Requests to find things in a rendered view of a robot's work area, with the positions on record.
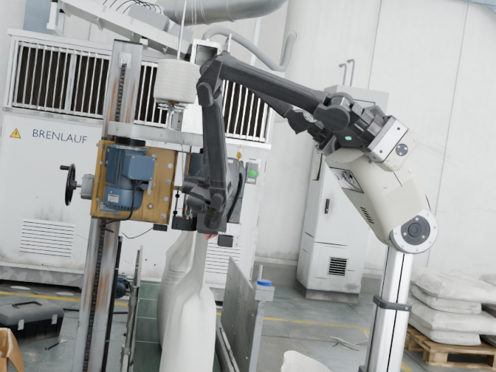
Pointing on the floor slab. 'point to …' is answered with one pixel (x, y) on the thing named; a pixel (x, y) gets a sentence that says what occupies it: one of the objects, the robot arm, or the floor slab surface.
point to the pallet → (436, 353)
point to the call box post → (256, 336)
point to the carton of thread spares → (9, 351)
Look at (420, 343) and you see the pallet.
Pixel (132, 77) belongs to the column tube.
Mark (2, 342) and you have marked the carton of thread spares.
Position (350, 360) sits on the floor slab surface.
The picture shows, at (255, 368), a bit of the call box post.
